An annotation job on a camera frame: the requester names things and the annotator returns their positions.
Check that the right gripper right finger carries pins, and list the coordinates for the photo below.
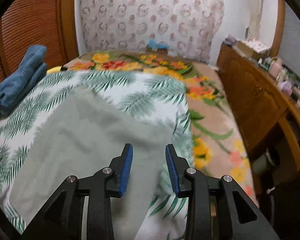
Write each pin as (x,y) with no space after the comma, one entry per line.
(238,216)

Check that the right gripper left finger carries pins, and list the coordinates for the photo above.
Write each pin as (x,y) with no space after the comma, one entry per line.
(61,216)

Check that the grey sweat pants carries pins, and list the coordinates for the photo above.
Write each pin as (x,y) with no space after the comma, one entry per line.
(81,137)

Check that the floral blanket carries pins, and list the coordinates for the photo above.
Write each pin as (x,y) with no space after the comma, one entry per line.
(218,147)

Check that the folded blue jeans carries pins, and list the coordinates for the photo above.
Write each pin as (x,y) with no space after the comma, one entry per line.
(31,70)

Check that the yellow plush toy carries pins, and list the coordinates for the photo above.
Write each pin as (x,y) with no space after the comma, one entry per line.
(57,69)

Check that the long wooden cabinet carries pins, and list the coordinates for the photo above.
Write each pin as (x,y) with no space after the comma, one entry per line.
(268,120)

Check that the palm leaf bed sheet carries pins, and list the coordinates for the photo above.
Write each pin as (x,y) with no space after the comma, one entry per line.
(156,99)

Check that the brown louvered wardrobe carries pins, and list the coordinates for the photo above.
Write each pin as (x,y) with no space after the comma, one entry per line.
(27,22)

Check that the pink bottle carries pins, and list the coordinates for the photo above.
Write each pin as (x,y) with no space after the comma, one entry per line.
(275,68)

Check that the white patterned box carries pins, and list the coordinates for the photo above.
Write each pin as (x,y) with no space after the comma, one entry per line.
(254,49)

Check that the circle patterned curtain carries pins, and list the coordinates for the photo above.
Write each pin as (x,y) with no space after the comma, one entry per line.
(187,26)

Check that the cardboard box with blue cloth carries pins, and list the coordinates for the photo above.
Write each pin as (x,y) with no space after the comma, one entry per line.
(159,48)

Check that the beige side curtain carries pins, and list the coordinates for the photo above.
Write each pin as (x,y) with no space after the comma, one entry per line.
(255,9)

